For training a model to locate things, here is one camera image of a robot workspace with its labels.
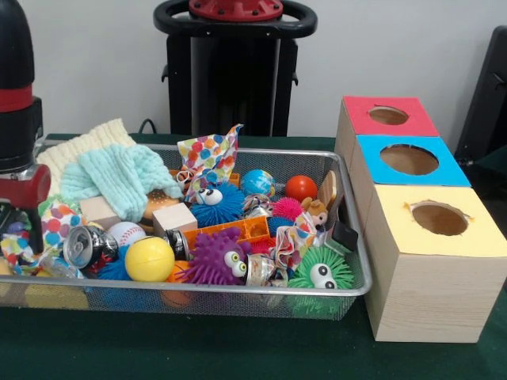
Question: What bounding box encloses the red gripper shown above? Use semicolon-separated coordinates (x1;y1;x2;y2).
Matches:
0;164;51;254

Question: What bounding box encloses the polka dot paper napkin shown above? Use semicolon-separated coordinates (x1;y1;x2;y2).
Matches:
177;123;245;203

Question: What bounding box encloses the wooden three-hole box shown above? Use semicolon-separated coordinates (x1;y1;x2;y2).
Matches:
334;95;507;344

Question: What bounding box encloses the crushed silver can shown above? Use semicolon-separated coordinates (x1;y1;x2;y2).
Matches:
63;225;120;270

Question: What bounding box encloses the cream knitted cloth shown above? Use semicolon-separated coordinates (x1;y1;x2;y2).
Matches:
36;117;135;187

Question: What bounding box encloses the mint green cloth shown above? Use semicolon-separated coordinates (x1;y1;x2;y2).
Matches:
59;142;185;222

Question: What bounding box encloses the yellow smiley ball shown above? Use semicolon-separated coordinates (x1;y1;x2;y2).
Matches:
124;236;176;283

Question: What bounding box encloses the crushed black can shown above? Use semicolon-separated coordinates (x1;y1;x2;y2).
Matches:
164;228;195;260

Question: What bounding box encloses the purple spiky toy with eyes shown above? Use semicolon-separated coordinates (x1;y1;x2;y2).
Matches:
185;227;253;286

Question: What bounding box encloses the blue spiky ball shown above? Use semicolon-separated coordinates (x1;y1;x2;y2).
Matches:
189;182;246;229

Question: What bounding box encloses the dark green tablecloth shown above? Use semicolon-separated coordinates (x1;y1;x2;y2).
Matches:
0;133;507;380
469;148;507;189

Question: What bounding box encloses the red rubber ball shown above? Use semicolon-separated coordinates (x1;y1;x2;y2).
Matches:
284;175;318;203

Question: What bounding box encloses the green spiky toy with eyes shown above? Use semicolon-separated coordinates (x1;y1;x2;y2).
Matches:
288;247;355;290

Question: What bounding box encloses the black cable loop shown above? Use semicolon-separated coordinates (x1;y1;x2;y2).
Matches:
137;117;159;135

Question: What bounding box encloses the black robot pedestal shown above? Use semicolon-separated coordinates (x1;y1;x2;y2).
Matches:
153;0;318;138

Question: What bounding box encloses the wire mesh bin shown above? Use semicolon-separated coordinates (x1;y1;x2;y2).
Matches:
0;140;374;321

